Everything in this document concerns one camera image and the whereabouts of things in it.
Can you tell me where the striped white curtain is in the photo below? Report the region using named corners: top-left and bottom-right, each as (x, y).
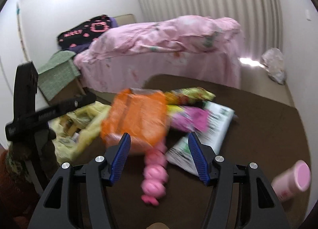
top-left (130, 0), bottom-right (284, 62)

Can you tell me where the white green carton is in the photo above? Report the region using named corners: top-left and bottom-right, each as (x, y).
top-left (166, 101), bottom-right (235, 176)

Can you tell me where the black kitty blanket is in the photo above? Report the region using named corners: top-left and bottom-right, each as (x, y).
top-left (57, 14), bottom-right (113, 49)

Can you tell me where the green yellow snack packet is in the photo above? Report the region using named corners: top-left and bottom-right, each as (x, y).
top-left (164, 87), bottom-right (216, 105)

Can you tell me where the green checkered cloth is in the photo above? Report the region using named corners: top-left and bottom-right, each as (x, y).
top-left (38, 51), bottom-right (80, 101)

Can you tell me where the pink lidded bottle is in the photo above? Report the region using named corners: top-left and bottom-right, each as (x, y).
top-left (271, 160), bottom-right (311, 202)

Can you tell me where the white wall switch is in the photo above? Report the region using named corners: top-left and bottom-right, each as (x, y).
top-left (306, 9), bottom-right (311, 21)

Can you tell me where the beige headboard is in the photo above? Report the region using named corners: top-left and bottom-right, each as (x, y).
top-left (114, 14), bottom-right (137, 26)

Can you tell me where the orange plastic package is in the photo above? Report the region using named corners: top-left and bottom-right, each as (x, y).
top-left (100, 89), bottom-right (169, 154)

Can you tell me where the yellow pink snack bag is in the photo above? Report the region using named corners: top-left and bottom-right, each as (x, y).
top-left (167, 105), bottom-right (209, 132)

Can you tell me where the pink floral bed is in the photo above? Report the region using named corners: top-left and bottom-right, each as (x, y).
top-left (74, 15), bottom-right (244, 93)

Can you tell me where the white plastic bag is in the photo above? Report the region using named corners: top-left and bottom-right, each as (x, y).
top-left (261, 48), bottom-right (286, 85)

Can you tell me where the yellow trash bag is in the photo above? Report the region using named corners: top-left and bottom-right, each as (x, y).
top-left (49, 101), bottom-right (111, 164)

